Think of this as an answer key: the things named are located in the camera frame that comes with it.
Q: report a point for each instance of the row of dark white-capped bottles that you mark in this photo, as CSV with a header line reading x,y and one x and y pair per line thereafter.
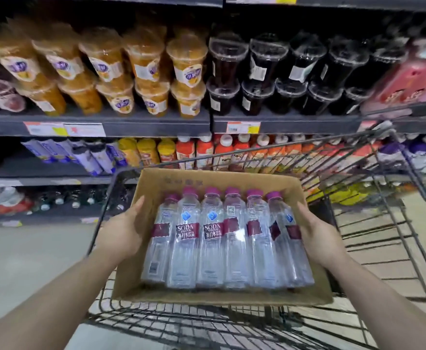
x,y
74,200

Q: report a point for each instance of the row of red juice bottles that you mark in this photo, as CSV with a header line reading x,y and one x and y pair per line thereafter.
x,y
185,151

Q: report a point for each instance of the group of white red packs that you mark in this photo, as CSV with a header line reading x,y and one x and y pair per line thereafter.
x,y
1,200

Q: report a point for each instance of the group of pink drink packs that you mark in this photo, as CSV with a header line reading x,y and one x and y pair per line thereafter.
x,y
410,80

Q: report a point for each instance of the person's right hand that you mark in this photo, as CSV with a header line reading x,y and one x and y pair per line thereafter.
x,y
320,240

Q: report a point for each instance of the person's left hand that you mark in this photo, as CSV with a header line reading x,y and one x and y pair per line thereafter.
x,y
120,236

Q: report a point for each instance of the row of purple label bottles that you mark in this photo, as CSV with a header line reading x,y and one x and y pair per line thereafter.
x,y
417,149

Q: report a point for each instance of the group of dark jelly cups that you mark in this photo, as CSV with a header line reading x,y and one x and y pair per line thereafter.
x,y
227,65

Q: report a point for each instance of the row of orange juice bottles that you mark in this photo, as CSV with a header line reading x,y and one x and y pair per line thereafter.
x,y
271,151

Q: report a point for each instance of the brown cardboard box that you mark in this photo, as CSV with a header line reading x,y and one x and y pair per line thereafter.
x,y
216,297

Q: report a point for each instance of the row of purple white pouches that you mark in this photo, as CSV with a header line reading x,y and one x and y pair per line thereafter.
x,y
89,156

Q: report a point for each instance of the row of yellow green packs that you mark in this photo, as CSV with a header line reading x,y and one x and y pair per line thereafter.
x,y
348,196

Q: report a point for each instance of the person's right forearm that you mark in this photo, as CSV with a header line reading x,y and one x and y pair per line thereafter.
x,y
380,306

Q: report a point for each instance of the person's left forearm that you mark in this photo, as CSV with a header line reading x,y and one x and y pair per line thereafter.
x,y
52,302

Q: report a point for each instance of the group of orange fruit cups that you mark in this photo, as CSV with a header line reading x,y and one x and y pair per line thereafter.
x,y
187,65

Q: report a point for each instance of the group of soda bottles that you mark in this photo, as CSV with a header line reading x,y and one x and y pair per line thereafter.
x,y
213,258

